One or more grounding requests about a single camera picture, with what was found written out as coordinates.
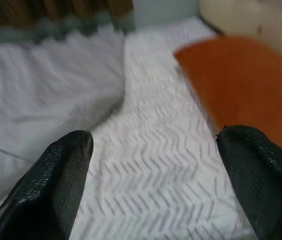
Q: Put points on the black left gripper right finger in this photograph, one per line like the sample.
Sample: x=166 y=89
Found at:
x=261 y=180

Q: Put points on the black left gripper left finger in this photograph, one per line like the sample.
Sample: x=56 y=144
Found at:
x=56 y=180

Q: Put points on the grey duvet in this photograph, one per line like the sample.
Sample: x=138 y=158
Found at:
x=43 y=82

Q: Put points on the orange pillow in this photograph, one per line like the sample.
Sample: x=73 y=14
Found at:
x=243 y=82

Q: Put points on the white chevron quilted mattress cover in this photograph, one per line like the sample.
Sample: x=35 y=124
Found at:
x=151 y=150

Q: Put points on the cream plush cushion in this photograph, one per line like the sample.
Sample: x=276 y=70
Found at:
x=243 y=15

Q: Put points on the brown wooden headboard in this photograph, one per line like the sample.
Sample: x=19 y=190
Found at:
x=31 y=10

